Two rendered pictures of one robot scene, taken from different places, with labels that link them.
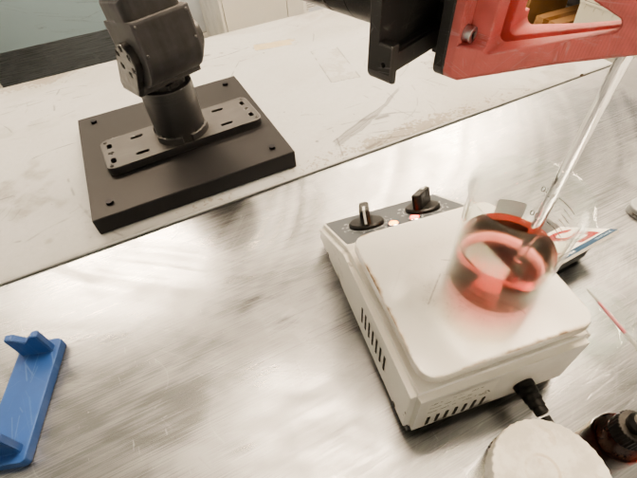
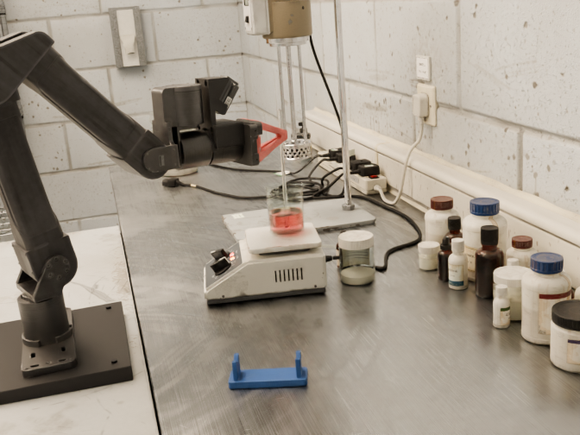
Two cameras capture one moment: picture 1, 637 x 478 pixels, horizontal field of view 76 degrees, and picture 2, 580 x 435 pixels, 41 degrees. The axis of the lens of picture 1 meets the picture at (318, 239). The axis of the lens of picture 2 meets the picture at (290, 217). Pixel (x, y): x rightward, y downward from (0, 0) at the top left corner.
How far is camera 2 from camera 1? 1.13 m
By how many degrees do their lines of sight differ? 72
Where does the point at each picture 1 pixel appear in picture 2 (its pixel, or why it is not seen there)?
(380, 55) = (255, 157)
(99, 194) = (97, 368)
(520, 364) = not seen: hidden behind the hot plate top
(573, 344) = not seen: hidden behind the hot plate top
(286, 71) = not seen: outside the picture
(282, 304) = (244, 317)
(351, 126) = (96, 296)
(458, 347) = (312, 237)
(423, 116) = (110, 275)
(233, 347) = (265, 328)
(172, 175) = (104, 341)
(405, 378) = (315, 256)
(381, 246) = (257, 245)
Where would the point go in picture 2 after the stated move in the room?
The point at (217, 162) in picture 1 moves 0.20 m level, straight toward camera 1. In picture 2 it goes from (105, 325) to (239, 309)
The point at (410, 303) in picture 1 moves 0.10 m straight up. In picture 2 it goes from (290, 242) to (285, 182)
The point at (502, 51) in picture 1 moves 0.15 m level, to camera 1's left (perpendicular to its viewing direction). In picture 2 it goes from (267, 149) to (249, 171)
